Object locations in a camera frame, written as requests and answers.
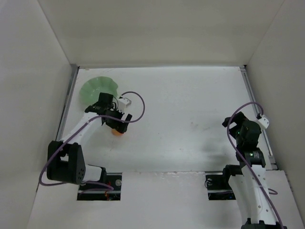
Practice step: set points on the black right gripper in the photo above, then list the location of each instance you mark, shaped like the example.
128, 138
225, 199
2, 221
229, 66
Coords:
235, 119

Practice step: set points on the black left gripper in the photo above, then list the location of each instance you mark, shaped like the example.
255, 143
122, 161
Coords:
119, 118

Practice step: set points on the orange fake fruit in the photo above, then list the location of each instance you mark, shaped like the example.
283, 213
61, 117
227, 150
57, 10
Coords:
116, 133

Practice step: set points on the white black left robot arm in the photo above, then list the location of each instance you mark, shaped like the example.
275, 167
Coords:
66, 163

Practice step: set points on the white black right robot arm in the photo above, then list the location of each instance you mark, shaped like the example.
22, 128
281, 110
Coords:
247, 180

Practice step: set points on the green scalloped fruit bowl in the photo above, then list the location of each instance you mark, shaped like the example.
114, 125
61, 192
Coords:
90, 91

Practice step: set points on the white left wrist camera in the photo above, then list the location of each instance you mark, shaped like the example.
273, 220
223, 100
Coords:
123, 102

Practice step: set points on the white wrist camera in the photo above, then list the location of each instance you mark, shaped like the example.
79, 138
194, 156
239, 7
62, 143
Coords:
123, 102
263, 121

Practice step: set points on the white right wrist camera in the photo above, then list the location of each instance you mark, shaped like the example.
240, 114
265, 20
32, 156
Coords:
263, 121

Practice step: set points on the left aluminium frame rail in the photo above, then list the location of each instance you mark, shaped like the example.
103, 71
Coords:
67, 102

